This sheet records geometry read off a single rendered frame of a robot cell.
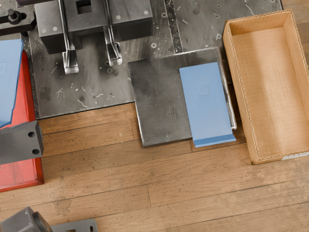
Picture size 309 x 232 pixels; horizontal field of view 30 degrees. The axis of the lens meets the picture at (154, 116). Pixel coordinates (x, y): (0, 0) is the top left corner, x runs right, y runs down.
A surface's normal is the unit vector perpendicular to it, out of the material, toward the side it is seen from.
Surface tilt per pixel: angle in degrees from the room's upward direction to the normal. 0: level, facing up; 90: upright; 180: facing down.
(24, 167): 0
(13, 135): 31
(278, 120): 0
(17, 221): 43
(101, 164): 0
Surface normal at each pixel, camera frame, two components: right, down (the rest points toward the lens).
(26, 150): 0.10, 0.27
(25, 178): -0.02, -0.25
